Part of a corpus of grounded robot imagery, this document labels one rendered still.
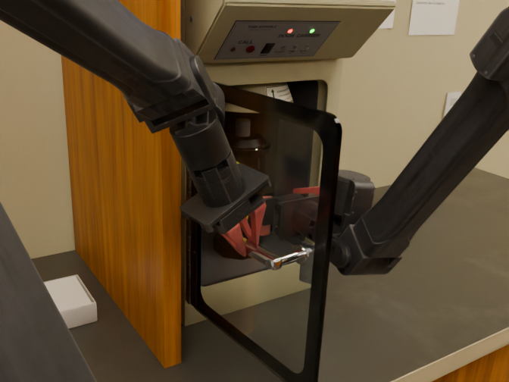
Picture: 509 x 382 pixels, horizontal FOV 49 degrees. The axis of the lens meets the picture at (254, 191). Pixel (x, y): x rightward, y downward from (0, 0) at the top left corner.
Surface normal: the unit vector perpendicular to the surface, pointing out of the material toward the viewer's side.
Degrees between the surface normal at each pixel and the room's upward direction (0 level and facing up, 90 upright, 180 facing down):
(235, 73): 90
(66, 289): 0
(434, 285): 0
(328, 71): 90
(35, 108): 90
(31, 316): 65
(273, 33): 135
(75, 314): 90
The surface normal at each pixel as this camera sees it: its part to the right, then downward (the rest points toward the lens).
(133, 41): 0.94, -0.29
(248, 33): 0.36, 0.88
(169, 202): 0.54, 0.31
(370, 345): 0.04, -0.94
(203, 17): -0.84, 0.15
